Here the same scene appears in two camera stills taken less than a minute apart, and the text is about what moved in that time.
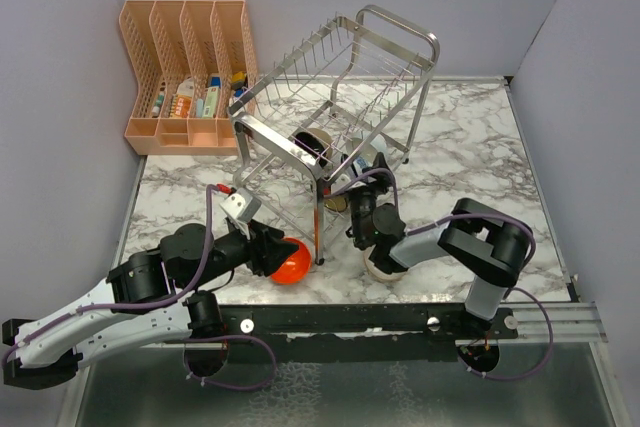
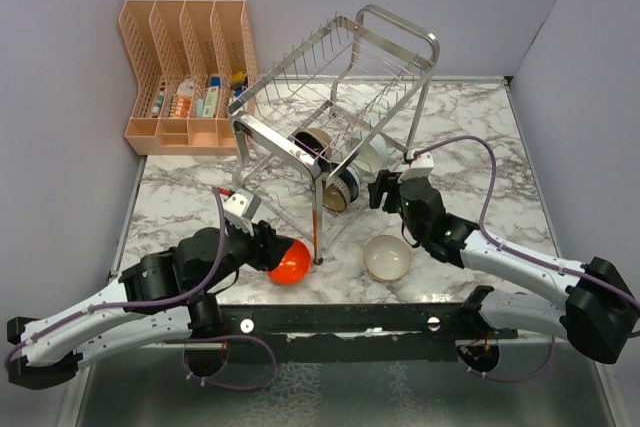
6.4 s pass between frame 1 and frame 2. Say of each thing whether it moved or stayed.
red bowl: stayed
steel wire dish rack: stayed
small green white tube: stayed
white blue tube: stayed
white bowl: moved
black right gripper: moved
